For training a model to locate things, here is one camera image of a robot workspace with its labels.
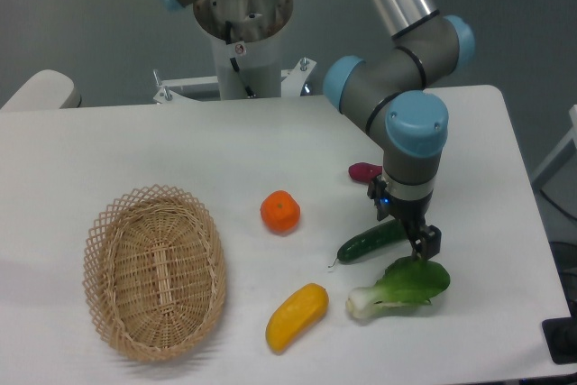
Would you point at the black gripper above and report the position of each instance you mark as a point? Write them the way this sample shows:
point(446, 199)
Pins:
point(408, 204)

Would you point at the dark green cucumber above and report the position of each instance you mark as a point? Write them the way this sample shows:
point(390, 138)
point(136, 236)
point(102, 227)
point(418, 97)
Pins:
point(370, 241)

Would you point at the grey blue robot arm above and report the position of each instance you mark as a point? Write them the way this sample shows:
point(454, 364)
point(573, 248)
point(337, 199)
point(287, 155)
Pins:
point(388, 101)

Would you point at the green bok choy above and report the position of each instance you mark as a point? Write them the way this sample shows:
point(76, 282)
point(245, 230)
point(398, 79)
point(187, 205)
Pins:
point(407, 282)

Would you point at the yellow mango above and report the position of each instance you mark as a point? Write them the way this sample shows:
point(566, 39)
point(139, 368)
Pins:
point(295, 315)

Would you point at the orange tangerine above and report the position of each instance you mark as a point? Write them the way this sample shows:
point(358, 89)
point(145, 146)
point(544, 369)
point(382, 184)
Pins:
point(280, 212)

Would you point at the black device at table edge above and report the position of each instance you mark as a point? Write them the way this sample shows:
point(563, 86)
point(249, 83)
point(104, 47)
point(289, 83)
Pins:
point(560, 336)

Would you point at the woven wicker basket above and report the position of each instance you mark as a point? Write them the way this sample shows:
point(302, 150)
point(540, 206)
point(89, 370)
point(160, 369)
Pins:
point(154, 274)

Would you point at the white chair armrest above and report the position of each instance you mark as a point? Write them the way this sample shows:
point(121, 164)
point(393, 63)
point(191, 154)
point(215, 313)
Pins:
point(45, 90)

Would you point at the white frame at right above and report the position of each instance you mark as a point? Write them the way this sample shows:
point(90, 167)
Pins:
point(557, 157)

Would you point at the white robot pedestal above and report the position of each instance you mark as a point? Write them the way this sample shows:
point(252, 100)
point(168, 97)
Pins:
point(245, 37)

